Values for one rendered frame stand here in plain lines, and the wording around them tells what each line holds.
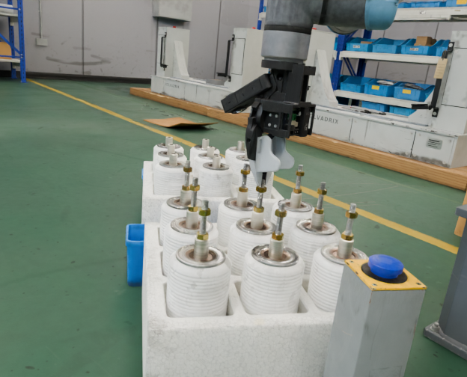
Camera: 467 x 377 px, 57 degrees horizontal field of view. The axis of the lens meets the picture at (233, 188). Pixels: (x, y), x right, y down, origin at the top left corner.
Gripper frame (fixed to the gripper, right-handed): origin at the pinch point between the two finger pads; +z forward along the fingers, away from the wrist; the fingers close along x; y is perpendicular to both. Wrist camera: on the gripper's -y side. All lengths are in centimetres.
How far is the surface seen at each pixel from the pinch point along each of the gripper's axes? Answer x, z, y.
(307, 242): 4.7, 10.7, 9.0
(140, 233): 3.3, 24.8, -37.1
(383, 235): 83, 34, -4
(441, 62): 198, -28, -30
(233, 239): -4.5, 11.1, -0.7
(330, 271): -2.5, 10.4, 17.5
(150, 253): -12.6, 16.6, -13.9
